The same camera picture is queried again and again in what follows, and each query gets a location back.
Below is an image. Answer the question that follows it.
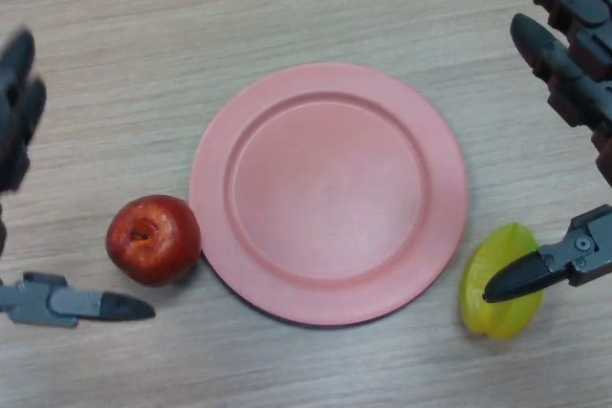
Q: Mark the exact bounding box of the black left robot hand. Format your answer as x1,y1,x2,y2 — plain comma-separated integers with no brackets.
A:
0,28,157,331

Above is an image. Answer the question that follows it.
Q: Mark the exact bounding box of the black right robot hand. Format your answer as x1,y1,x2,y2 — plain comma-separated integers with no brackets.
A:
481,0,612,304

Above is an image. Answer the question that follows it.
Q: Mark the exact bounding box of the red apple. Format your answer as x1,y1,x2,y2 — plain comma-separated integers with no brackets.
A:
105,194,202,288

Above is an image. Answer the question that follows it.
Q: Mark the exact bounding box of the pink round plate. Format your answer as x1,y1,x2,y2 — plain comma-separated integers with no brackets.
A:
187,61,470,331

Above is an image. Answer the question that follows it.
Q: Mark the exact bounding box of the yellow starfruit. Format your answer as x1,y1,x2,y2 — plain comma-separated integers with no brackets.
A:
458,222,545,341

